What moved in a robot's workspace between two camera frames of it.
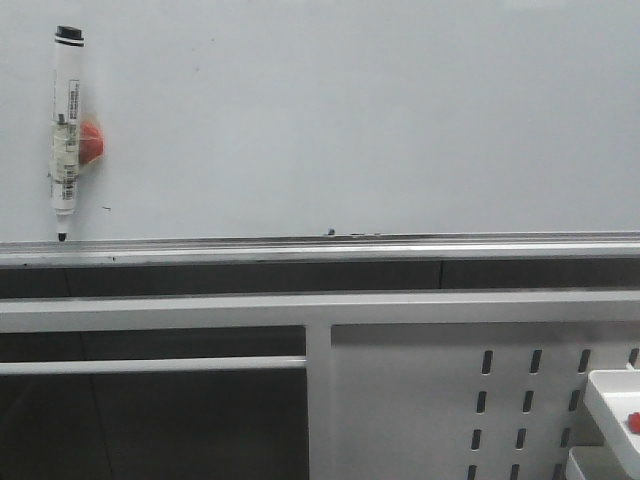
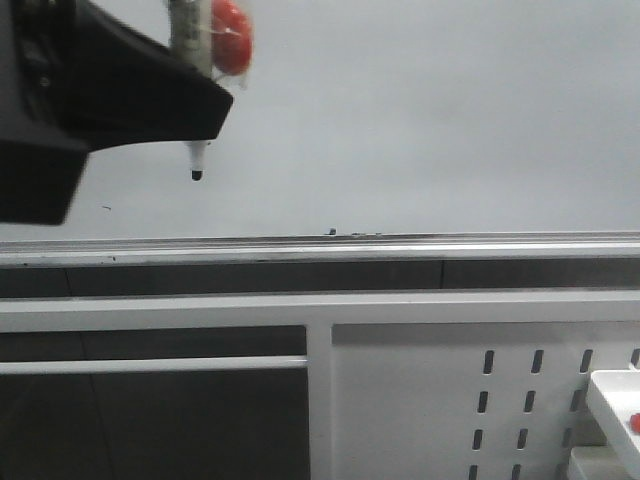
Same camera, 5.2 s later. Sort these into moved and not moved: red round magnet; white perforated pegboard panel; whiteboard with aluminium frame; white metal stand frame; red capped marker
Moved: red round magnet
Not moved: whiteboard with aluminium frame; red capped marker; white metal stand frame; white perforated pegboard panel
